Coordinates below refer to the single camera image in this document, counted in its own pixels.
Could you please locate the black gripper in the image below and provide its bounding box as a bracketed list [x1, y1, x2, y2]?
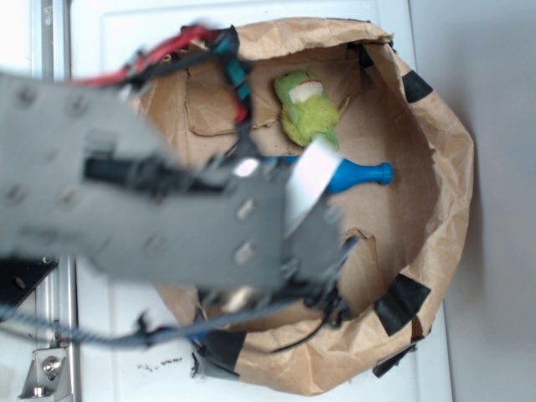
[200, 139, 356, 331]

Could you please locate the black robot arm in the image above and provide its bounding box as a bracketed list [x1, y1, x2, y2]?
[1, 74, 355, 327]

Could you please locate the blue plastic bottle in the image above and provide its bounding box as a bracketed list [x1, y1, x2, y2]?
[264, 155, 394, 196]

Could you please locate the green plush frog toy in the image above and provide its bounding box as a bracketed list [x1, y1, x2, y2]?
[274, 70, 340, 149]

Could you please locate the brown paper bag bin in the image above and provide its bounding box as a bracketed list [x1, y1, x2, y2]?
[125, 18, 477, 396]

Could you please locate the red and blue wire bundle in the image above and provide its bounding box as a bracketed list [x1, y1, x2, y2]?
[75, 23, 256, 126]

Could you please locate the aluminium frame rail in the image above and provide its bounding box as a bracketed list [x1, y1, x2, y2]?
[30, 1, 81, 401]

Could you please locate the metal corner bracket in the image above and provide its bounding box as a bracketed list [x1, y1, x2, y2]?
[17, 348, 72, 401]

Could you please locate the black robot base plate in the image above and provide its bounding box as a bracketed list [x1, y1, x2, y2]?
[1, 256, 59, 307]

